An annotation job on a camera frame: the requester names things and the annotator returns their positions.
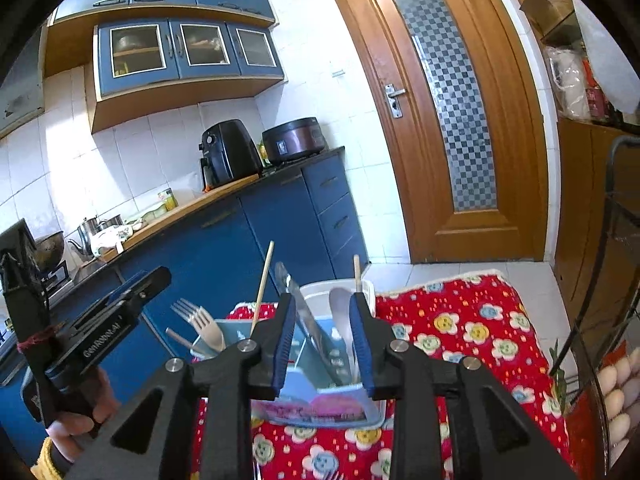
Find white handled fork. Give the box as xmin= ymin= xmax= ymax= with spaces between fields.
xmin=170 ymin=298 xmax=226 ymax=352

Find light blue utensil holder box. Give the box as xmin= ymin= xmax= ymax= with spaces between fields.
xmin=190 ymin=277 xmax=388 ymax=429

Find white handled table knife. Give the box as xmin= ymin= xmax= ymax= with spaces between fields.
xmin=274 ymin=261 xmax=352 ymax=386

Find white handled spoon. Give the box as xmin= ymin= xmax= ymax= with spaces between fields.
xmin=329 ymin=287 xmax=359 ymax=384

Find blue lower kitchen cabinets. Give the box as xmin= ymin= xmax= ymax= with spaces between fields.
xmin=0 ymin=145 xmax=370 ymax=453

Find person's left hand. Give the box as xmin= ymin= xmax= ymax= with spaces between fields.
xmin=46 ymin=367 xmax=120 ymax=463

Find steel wok pot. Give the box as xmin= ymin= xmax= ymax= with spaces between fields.
xmin=35 ymin=231 xmax=65 ymax=274

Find steel kettle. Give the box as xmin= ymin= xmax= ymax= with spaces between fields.
xmin=68 ymin=217 xmax=100 ymax=261

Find red smiley floral tablecloth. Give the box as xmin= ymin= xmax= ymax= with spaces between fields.
xmin=188 ymin=268 xmax=574 ymax=480

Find pile of white eggs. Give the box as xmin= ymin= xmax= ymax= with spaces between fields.
xmin=597 ymin=341 xmax=640 ymax=467

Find black air fryer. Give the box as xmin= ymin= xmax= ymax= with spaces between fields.
xmin=198 ymin=119 xmax=264 ymax=192

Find dark rice cooker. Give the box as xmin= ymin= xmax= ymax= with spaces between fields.
xmin=262 ymin=117 xmax=326 ymax=166

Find white plastic bag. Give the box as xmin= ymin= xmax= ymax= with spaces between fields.
xmin=572 ymin=0 xmax=640 ymax=115

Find wooden side cabinet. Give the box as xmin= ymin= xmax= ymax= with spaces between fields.
xmin=491 ymin=0 xmax=640 ymax=311

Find wooden door with glass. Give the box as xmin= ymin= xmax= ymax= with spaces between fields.
xmin=335 ymin=0 xmax=548 ymax=263

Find black wire rack cart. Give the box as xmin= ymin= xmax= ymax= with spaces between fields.
xmin=552 ymin=129 xmax=639 ymax=479

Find blue wall cabinet glass doors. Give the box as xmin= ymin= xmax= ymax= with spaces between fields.
xmin=43 ymin=0 xmax=284 ymax=131

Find metal door handle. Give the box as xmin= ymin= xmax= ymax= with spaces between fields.
xmin=384 ymin=84 xmax=407 ymax=119

